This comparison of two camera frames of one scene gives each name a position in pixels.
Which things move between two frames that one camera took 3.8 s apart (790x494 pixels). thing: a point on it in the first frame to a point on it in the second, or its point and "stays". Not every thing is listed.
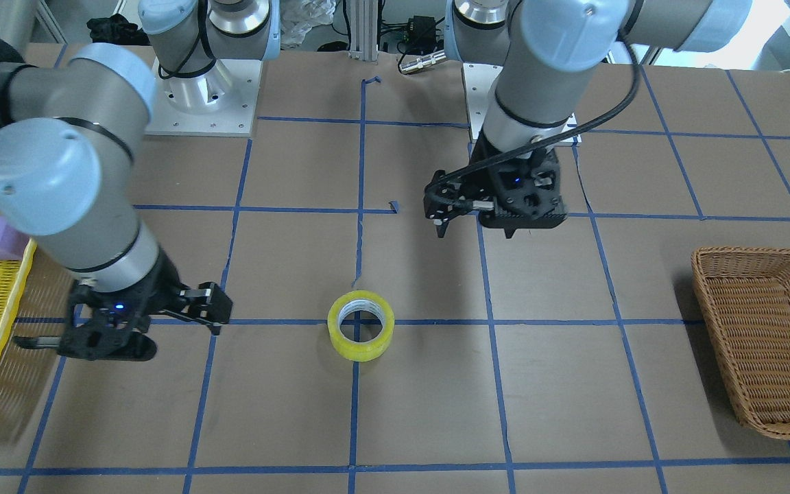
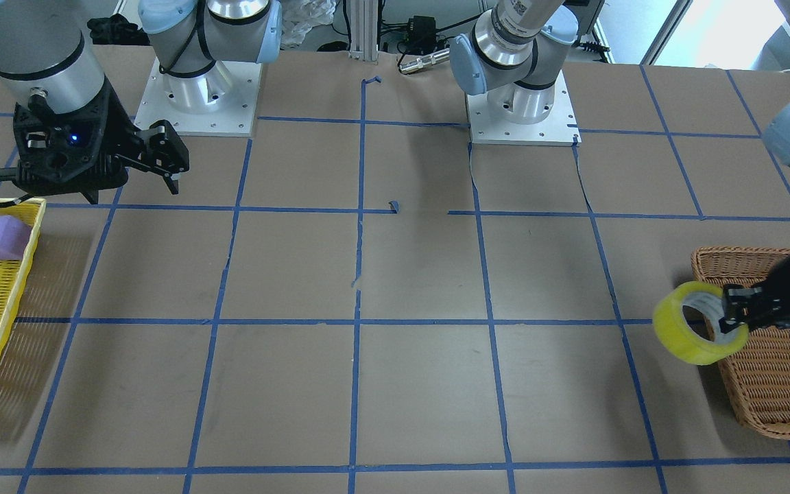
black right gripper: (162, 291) to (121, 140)
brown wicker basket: (771, 312) stays
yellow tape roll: (366, 300) to (680, 341)
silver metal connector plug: (409, 66) stays
